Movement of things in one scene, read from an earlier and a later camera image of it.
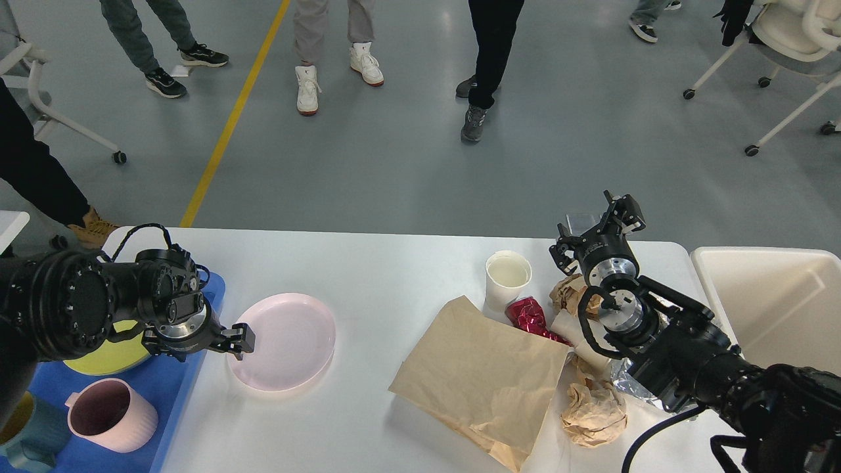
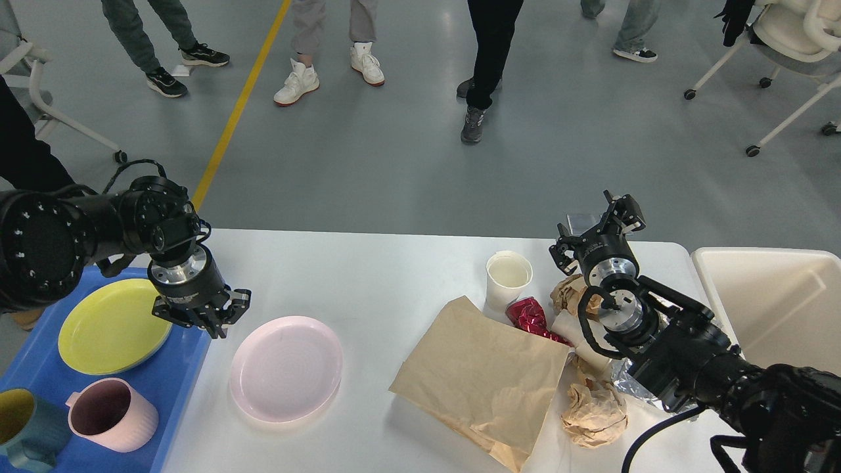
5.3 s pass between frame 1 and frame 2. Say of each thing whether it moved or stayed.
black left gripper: moved
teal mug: stayed
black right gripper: stayed
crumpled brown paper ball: stayed
